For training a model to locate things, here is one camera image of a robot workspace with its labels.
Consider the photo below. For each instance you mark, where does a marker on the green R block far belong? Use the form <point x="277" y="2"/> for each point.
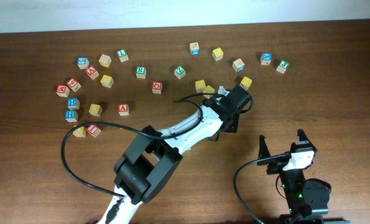
<point x="141" y="72"/>

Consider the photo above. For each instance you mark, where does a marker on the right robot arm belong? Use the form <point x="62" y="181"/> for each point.
<point x="307" y="199"/>

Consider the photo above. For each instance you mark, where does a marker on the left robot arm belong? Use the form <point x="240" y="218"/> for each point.
<point x="151" y="159"/>

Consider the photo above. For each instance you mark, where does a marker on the red A block far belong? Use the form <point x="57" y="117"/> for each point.
<point x="92" y="72"/>

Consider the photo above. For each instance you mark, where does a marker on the blue sided block top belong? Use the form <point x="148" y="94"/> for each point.
<point x="194" y="48"/>

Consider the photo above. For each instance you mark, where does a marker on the yellow cluster block middle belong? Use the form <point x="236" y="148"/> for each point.
<point x="208" y="91"/>

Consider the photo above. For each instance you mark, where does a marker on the red I block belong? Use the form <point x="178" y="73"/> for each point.
<point x="93" y="130"/>

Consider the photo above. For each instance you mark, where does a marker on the red 9 block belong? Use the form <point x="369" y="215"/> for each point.
<point x="73" y="84"/>

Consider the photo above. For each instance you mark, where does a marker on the red M block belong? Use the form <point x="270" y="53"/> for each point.
<point x="62" y="90"/>

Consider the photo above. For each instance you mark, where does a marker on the green Z block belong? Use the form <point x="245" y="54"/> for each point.
<point x="179" y="72"/>

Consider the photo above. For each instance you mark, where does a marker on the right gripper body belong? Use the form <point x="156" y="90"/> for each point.
<point x="278" y="166"/>

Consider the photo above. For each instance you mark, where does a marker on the yellow block bottom left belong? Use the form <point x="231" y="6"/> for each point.
<point x="79" y="132"/>

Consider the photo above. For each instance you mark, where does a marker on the red O block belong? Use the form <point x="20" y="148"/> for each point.
<point x="157" y="87"/>

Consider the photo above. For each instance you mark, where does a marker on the red a block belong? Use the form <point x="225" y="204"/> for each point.
<point x="123" y="109"/>
<point x="92" y="72"/>

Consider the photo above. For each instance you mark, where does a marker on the blue H block upper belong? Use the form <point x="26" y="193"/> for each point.
<point x="73" y="104"/>

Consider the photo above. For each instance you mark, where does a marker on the blue D sided block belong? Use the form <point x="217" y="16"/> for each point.
<point x="238" y="65"/>

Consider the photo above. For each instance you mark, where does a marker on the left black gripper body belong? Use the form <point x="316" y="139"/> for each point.
<point x="223" y="91"/>

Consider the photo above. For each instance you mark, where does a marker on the blue X block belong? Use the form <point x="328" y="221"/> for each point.
<point x="266" y="58"/>

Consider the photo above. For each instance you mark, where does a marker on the blue S block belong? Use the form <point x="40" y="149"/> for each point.
<point x="82" y="63"/>

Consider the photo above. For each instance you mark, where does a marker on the yellow O block left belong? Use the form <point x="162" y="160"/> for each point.
<point x="95" y="110"/>

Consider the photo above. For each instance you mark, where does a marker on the yellow cluster block left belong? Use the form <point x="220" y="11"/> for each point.
<point x="200" y="85"/>

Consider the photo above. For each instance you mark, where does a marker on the red A block centre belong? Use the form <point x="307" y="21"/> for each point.
<point x="123" y="109"/>

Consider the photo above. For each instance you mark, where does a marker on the blue H block lower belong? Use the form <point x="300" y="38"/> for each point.
<point x="71" y="116"/>

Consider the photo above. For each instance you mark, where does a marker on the yellow cluster block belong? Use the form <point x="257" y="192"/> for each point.
<point x="208" y="91"/>
<point x="200" y="85"/>

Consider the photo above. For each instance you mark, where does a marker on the plain wooden block left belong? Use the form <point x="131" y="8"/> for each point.
<point x="105" y="60"/>

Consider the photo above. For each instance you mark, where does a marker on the yellow block top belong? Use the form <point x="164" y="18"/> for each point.
<point x="217" y="54"/>

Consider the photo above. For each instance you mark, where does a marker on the green L block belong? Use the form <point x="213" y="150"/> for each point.
<point x="122" y="55"/>

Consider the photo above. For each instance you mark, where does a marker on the yellow block upper left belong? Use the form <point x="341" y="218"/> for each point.
<point x="107" y="81"/>

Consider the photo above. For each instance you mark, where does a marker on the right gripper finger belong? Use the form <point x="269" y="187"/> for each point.
<point x="302" y="137"/>
<point x="263" y="151"/>

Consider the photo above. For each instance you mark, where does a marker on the blue h block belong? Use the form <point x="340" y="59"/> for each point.
<point x="73" y="104"/>
<point x="71" y="116"/>

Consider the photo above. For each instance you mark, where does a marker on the green J block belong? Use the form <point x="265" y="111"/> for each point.
<point x="283" y="66"/>

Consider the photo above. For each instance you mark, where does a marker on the yellow block right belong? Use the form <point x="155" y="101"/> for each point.
<point x="245" y="83"/>

